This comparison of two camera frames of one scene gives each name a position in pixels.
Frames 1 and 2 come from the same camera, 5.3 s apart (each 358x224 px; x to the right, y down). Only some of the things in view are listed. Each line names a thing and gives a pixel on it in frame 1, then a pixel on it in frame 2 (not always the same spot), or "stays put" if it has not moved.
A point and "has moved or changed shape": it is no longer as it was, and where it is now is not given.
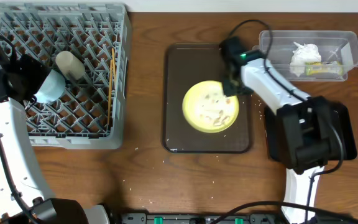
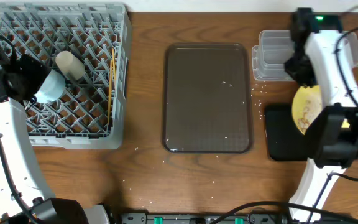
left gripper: x=33 y=78 stays put
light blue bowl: x=51 y=88 stays put
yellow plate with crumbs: x=207 y=109 has moved or changed shape
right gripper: x=232 y=83 → x=299 y=69
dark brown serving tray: x=184 y=66 stays put
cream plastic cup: x=73 y=68 stays put
